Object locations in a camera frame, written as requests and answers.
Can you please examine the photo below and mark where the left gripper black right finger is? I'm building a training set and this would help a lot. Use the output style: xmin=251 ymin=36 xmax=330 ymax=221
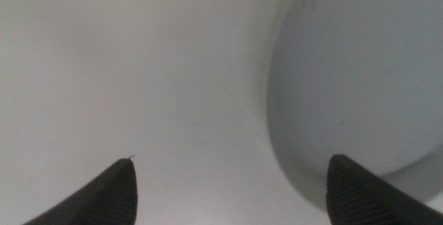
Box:
xmin=326 ymin=154 xmax=443 ymax=225

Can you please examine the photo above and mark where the grey shallow bowl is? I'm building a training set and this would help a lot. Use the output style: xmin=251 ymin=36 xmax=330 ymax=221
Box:
xmin=265 ymin=0 xmax=443 ymax=213

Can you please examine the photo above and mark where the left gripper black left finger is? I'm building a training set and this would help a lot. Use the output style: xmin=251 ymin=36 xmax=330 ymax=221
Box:
xmin=22 ymin=158 xmax=138 ymax=225

